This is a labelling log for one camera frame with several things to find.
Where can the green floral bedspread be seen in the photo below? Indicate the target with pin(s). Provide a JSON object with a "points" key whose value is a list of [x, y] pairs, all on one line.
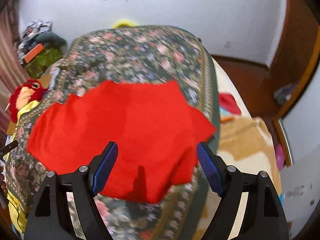
{"points": [[150, 54]]}

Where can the clutter pile of papers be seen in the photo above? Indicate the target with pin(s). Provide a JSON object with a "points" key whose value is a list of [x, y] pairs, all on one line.
{"points": [[28, 41]]}

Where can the striped pink curtain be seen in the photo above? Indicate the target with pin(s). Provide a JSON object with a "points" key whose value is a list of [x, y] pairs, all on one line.
{"points": [[12, 74]]}

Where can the red zip jacket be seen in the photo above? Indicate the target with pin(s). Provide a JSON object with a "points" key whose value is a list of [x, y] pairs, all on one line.
{"points": [[155, 129]]}

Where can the dark green cushion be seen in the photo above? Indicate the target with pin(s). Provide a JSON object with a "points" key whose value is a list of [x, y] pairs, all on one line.
{"points": [[50, 40]]}

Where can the brown wooden door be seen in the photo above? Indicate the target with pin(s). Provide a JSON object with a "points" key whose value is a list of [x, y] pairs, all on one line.
{"points": [[270, 92]]}

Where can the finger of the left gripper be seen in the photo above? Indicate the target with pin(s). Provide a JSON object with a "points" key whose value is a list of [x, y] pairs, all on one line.
{"points": [[9, 147]]}

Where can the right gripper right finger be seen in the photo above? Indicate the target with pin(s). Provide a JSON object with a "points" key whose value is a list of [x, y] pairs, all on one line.
{"points": [[264, 216]]}

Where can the red plush bird toy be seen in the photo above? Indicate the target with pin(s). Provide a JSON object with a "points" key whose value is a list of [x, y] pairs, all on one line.
{"points": [[31, 90]]}

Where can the beige brown blanket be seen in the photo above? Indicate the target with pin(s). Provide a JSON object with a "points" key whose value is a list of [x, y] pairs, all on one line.
{"points": [[244, 142]]}

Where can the green patterned bag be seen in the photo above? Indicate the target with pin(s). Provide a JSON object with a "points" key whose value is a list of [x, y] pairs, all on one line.
{"points": [[39, 64]]}

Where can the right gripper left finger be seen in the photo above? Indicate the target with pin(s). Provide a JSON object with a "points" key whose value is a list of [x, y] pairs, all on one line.
{"points": [[50, 217]]}

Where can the orange box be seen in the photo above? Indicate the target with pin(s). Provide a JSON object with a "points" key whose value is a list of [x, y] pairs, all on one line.
{"points": [[33, 52]]}

